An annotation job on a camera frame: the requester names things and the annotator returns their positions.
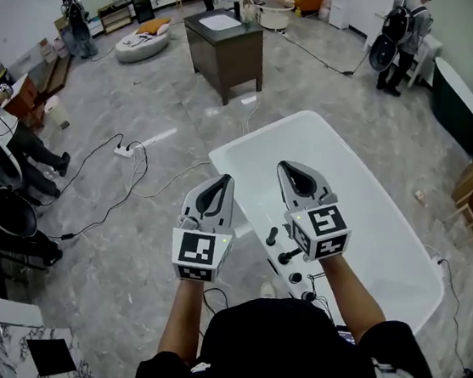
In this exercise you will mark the low wooden shelf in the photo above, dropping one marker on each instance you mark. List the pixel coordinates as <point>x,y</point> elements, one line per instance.
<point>115,19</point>

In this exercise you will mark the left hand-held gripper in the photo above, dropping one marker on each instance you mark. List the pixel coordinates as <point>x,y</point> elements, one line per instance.
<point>199,250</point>

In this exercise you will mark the black faucet knob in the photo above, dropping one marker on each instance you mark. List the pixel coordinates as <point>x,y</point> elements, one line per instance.
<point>308,296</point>
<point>295,278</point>

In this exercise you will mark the dark green vanity white top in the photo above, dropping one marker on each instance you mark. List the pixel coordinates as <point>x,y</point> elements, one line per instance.
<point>458,114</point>

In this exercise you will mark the white chest clip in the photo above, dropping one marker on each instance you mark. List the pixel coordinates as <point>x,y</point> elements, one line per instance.
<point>199,366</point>

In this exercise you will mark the white waste bin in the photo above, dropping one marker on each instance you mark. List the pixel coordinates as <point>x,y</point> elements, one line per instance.
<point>57,112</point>

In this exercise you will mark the white counter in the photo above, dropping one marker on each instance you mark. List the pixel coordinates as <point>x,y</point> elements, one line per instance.
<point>3,311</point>

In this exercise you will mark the person's left forearm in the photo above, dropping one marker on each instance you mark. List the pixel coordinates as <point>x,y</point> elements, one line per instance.
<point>182,319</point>

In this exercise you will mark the low wooden platform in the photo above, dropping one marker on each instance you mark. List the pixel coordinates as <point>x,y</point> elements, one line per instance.
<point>56,77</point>

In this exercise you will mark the white cabinet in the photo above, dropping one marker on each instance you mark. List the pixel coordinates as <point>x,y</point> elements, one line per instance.
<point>426,58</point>

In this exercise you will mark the person's black shirt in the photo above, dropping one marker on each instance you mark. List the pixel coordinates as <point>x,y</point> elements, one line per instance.
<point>273,350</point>

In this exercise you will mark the white sink basin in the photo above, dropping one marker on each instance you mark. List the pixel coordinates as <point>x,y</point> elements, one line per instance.
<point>219,21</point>

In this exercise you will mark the white bathtub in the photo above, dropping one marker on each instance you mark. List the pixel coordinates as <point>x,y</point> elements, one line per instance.
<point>344,162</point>

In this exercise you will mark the black square hob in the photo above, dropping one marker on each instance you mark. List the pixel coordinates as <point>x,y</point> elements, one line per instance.
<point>51,356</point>

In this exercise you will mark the brown desk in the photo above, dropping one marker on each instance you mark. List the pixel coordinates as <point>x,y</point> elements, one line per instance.
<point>225,61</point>

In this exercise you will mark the black display cabinet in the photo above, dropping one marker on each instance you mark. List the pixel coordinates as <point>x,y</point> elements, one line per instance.
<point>141,3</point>

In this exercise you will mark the person's right white shoe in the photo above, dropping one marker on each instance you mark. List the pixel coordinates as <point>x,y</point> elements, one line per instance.
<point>267,290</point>

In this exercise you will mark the round grey floor cushion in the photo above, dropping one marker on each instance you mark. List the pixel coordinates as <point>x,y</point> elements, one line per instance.
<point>138,48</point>

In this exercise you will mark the white power strip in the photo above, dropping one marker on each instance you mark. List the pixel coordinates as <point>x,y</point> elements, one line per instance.
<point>124,150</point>

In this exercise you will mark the orange pillow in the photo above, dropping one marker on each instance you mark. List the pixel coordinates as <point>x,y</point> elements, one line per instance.
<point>153,25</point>

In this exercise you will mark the marble pattern cabinet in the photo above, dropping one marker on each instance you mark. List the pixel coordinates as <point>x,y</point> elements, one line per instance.
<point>9,361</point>

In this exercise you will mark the small floor carton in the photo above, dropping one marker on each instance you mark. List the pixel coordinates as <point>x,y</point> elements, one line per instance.
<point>421,199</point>

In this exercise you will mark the person's right forearm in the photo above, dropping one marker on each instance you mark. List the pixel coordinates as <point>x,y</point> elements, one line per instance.
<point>352,293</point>

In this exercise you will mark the white round coffee table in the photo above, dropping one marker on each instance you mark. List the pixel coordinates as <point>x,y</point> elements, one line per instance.
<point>275,16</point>

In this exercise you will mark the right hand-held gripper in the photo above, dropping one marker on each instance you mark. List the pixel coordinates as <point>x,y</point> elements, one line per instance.
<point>320,229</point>

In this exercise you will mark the small waist screen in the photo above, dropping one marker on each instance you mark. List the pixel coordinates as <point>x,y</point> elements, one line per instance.
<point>346,336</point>

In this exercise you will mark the brown wooden cabinet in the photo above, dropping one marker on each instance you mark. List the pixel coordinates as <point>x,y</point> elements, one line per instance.
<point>24,98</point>

